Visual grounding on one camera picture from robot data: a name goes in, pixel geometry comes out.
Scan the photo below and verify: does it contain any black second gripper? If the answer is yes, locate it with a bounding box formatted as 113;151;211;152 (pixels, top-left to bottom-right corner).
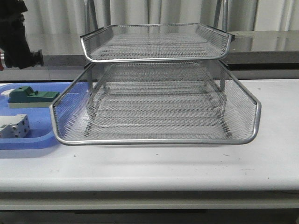
0;0;33;69

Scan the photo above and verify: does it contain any silver mesh tray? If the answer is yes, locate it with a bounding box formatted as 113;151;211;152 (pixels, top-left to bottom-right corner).
86;81;227;128
80;23;233;63
50;60;262;145

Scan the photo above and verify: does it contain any red emergency stop push button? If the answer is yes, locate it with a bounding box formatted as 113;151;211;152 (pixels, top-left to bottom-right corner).
0;49;44;71

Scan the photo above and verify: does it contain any blue plastic tray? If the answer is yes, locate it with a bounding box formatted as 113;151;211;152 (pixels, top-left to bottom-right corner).
0;82;89;150

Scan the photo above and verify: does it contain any silver mesh top tray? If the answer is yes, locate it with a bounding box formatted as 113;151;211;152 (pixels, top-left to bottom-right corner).
80;23;233;63

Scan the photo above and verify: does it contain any silver mesh bottom tray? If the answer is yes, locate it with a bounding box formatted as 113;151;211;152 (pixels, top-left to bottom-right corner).
86;81;227;128

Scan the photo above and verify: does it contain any dark stone back counter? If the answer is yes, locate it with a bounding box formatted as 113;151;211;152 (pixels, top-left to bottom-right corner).
27;31;299;70

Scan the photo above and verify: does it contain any green and beige switch block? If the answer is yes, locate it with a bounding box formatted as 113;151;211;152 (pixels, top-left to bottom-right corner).
0;86;60;108

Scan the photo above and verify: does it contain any grey metal rack frame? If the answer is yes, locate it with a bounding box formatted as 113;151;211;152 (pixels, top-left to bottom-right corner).
83;0;233;139

